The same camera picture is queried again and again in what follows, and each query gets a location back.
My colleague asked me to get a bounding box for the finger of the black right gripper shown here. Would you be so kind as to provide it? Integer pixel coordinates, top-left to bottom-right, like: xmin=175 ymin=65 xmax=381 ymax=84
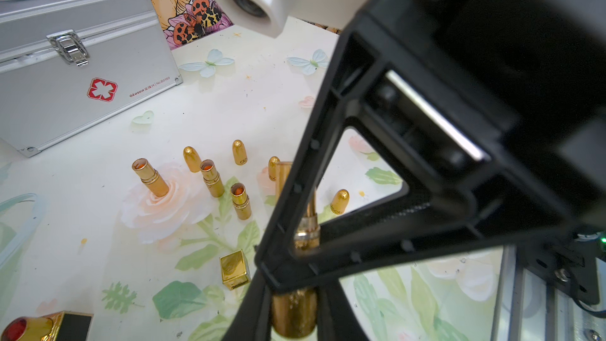
xmin=255 ymin=34 xmax=478 ymax=294

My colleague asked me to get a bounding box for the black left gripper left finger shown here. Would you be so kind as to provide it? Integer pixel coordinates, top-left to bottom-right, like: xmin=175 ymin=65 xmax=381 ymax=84
xmin=223 ymin=272 xmax=272 ymax=341

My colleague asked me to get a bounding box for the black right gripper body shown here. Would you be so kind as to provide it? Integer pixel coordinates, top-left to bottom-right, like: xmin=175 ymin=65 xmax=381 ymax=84
xmin=331 ymin=0 xmax=605 ymax=254

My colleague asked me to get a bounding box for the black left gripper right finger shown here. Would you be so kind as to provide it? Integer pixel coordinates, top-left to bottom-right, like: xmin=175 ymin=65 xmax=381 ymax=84
xmin=317 ymin=281 xmax=368 ymax=341

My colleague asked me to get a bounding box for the square gold lipstick cap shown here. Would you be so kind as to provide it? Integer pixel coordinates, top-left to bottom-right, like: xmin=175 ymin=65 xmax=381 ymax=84
xmin=219 ymin=249 xmax=251 ymax=290

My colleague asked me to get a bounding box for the gold round lipstick cap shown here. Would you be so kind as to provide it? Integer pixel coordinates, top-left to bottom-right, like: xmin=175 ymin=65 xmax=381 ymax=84
xmin=183 ymin=146 xmax=201 ymax=173

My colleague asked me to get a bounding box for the square gold black lipstick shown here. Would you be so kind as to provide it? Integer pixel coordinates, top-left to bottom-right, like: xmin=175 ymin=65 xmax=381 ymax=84
xmin=1 ymin=311 xmax=93 ymax=341

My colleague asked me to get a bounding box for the gold lipstick pair upper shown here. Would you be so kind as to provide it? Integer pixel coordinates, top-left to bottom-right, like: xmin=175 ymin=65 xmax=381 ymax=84
xmin=230 ymin=182 xmax=252 ymax=220

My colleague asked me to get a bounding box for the silver aluminium first aid case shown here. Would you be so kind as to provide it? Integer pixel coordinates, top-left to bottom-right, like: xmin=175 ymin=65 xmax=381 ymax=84
xmin=1 ymin=0 xmax=182 ymax=157

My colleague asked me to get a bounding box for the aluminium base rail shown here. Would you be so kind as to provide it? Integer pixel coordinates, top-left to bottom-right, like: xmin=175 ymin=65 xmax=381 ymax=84
xmin=490 ymin=246 xmax=605 ymax=340

